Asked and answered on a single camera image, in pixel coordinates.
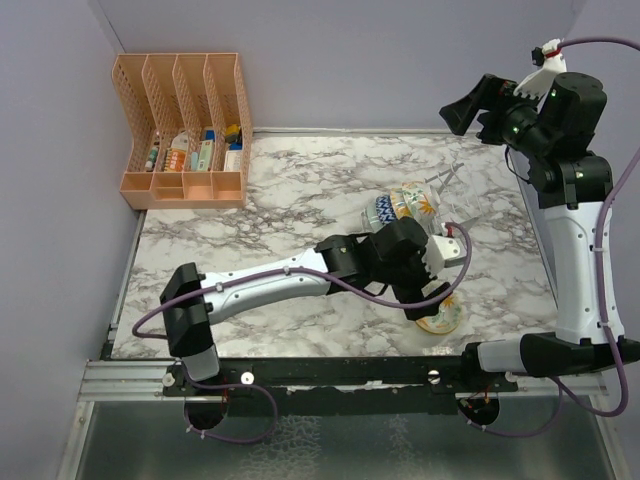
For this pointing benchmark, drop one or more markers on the small bottles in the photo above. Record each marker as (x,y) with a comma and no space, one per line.
(152,157)

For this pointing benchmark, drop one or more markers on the orange white box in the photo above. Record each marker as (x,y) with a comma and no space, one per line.
(176,153)

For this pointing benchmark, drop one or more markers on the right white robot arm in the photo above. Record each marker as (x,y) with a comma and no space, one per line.
(572,184)

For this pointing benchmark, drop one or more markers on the white wire dish rack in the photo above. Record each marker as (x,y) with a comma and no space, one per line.
(459,200)

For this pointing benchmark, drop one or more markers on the yellow leaf patterned bowl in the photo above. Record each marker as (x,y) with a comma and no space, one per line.
(450,314)

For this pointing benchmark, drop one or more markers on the teal ceramic bowl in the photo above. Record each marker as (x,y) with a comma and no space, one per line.
(371,221)

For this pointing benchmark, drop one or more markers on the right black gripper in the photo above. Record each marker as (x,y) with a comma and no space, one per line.
(486,94)

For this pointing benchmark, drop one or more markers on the blue orange floral bowl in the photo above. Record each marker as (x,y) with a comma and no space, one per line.
(399,203)

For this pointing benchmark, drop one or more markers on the yellow black toy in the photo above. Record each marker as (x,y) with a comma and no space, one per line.
(233,134)

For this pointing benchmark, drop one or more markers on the black mounting base rail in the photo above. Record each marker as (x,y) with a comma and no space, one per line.
(331,386)

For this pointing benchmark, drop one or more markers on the peach plastic desk organizer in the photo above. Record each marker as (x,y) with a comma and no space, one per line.
(163,94)

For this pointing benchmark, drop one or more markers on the red patterned bowl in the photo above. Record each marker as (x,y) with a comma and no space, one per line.
(384,210)

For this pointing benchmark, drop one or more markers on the aluminium frame rail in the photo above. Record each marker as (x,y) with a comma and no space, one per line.
(143,380)

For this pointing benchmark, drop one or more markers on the teal white box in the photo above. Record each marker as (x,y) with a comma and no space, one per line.
(202,159)

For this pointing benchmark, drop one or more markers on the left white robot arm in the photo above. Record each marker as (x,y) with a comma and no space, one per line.
(195,301)

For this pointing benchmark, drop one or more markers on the white flat packet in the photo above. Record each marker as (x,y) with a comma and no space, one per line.
(233,160)

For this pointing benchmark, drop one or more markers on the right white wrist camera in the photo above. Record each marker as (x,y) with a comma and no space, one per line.
(550,63)

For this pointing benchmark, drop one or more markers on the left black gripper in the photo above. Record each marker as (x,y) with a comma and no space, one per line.
(414,293)

